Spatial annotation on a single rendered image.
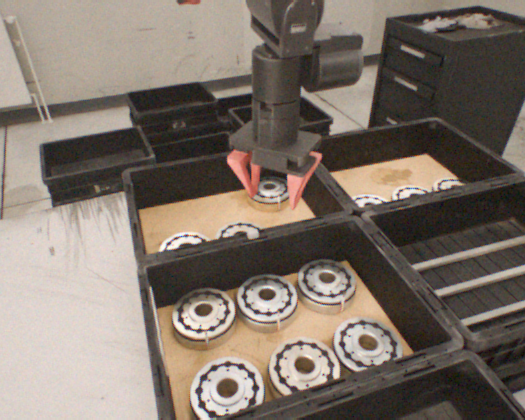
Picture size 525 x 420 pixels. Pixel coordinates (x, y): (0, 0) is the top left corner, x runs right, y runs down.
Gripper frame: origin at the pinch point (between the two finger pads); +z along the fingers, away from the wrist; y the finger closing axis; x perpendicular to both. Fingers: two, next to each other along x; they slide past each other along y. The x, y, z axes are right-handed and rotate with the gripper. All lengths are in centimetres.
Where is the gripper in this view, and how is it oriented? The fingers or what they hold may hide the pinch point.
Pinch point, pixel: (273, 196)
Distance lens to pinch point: 58.4
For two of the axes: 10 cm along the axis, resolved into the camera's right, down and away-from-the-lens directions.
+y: -8.9, -2.8, 3.5
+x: -4.5, 5.4, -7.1
